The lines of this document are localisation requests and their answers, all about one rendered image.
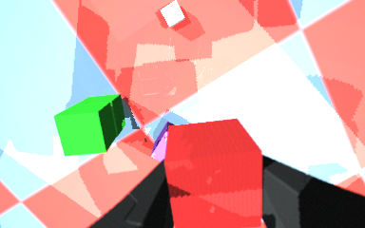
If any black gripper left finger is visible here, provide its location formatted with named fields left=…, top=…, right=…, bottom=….
left=87, top=159, right=174, bottom=228

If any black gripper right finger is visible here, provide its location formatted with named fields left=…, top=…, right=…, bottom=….
left=261, top=154, right=365, bottom=228

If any red block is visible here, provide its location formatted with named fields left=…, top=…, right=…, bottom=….
left=164, top=119, right=261, bottom=228

